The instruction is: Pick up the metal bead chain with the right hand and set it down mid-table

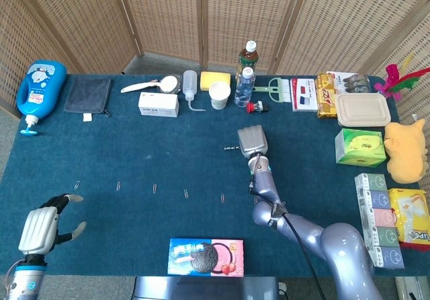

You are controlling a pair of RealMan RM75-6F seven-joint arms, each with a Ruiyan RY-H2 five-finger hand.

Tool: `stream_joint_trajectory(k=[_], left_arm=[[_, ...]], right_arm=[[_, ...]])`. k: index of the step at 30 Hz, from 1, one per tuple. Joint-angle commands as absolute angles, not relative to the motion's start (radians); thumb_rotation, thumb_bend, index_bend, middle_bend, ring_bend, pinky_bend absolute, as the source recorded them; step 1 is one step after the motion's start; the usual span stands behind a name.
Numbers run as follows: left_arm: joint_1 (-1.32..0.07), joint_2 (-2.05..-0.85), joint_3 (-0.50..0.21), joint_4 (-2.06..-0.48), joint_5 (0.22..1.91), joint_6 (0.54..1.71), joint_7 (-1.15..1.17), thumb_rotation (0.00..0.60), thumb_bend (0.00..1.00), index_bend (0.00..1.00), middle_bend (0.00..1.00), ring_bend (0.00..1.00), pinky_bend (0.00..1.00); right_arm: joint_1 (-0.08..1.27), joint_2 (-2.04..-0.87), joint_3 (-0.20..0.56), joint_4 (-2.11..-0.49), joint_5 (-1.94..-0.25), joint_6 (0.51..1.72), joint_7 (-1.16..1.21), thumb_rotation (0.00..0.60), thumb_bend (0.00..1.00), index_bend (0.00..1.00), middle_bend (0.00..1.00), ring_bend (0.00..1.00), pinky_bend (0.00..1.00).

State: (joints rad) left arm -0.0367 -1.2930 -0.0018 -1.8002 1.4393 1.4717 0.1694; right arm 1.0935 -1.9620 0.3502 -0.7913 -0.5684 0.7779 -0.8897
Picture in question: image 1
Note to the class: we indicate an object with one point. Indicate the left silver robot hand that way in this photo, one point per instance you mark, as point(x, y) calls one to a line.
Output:
point(38, 227)

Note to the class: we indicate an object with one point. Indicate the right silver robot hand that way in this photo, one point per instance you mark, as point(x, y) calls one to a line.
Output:
point(252, 140)

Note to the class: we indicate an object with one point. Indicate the silver magnetic bead bar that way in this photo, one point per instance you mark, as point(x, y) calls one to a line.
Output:
point(231, 148)

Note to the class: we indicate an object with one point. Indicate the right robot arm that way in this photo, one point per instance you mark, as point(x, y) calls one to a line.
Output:
point(339, 243)

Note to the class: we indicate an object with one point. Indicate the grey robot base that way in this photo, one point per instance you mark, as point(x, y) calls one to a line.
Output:
point(201, 288)

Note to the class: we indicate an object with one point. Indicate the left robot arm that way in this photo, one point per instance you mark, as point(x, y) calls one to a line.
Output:
point(28, 281)

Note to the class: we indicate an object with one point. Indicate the red emergency stop button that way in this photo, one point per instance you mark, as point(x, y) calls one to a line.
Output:
point(251, 107)

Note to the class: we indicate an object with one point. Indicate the clear water bottle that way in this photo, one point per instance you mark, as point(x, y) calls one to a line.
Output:
point(244, 89)

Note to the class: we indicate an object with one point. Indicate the white paper cup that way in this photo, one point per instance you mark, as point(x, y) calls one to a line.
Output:
point(219, 95)

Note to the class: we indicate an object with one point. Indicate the green hand brush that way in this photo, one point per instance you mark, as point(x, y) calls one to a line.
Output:
point(280, 89)

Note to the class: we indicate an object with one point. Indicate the red and white flat box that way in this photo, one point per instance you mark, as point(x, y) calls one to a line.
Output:
point(304, 95)

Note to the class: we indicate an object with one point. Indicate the yellow sponge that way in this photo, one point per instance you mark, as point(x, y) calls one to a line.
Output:
point(213, 78)

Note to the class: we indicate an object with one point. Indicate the green tea bottle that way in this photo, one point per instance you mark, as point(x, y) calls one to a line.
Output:
point(248, 58)

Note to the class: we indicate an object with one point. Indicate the translucent squeeze wash bottle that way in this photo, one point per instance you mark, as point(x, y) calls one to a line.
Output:
point(189, 84)

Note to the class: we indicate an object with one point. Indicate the yellow snack package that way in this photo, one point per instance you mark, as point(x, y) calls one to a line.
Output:
point(326, 96)

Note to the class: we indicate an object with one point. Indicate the white plastic scoop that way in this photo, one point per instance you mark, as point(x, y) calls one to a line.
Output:
point(169, 84)

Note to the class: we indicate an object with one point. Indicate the white cardboard box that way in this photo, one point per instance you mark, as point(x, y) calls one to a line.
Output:
point(158, 105)

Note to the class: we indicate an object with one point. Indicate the green tissue box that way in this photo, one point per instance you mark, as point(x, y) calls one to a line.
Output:
point(359, 147)

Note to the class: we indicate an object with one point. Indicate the beige lidded food container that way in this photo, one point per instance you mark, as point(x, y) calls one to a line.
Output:
point(363, 110)

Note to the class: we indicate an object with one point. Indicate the printed picture booklet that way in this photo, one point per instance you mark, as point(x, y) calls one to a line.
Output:
point(352, 81)

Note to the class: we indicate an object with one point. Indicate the blue carpet table cover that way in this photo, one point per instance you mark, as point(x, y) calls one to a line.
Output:
point(134, 145)

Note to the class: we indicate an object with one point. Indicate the Oreo cookie box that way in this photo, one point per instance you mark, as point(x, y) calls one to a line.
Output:
point(205, 256)

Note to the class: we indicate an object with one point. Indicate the blue cartoon detergent bottle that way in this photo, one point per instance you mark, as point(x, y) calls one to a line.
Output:
point(40, 88)

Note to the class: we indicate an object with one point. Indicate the grey zipper pouch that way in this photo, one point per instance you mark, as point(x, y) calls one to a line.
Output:
point(88, 95)

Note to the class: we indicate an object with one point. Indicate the multicolour tissue pack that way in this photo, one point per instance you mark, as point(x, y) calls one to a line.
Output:
point(379, 219)

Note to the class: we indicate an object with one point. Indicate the pink green feather shuttlecock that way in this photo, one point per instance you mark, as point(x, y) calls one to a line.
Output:
point(391, 83)

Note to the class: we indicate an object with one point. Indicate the yellow plush toy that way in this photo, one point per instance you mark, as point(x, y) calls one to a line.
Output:
point(404, 152)

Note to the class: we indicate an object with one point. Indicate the wicker folding screen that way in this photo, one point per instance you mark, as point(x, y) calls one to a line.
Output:
point(161, 17)

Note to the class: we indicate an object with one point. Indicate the yellow snack bag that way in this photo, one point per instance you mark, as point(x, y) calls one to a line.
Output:
point(411, 219)

